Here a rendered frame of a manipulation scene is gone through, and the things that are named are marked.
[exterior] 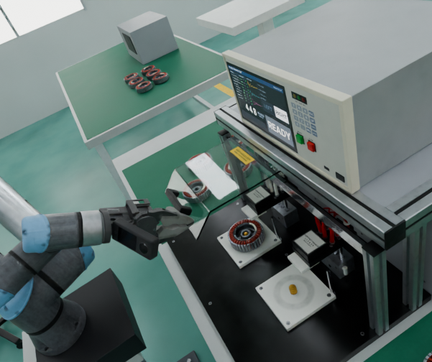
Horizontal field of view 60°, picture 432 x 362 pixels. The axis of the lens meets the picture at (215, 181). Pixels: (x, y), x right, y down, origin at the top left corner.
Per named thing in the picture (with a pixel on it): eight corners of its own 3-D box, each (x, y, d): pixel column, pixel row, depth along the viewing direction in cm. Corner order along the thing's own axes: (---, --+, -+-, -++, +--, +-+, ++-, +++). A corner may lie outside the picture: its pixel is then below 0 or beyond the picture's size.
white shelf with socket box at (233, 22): (258, 125, 173) (231, 27, 146) (223, 103, 202) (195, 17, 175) (318, 92, 180) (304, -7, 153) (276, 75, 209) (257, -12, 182)
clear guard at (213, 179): (196, 240, 91) (188, 223, 87) (164, 193, 109) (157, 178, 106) (305, 175, 97) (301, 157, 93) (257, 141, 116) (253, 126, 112)
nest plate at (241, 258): (239, 268, 110) (239, 266, 109) (218, 240, 122) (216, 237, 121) (282, 243, 113) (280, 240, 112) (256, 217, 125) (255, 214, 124)
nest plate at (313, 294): (287, 332, 91) (287, 329, 90) (256, 290, 103) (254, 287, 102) (336, 298, 94) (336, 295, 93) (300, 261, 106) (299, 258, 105)
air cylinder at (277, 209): (286, 228, 117) (283, 216, 113) (273, 215, 122) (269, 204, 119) (300, 220, 118) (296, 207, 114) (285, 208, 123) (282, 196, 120)
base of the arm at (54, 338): (45, 368, 98) (21, 352, 92) (31, 330, 109) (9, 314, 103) (93, 327, 103) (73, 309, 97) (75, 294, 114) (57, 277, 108)
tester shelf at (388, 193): (386, 251, 65) (385, 233, 63) (217, 123, 119) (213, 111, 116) (557, 135, 74) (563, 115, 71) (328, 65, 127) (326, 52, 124)
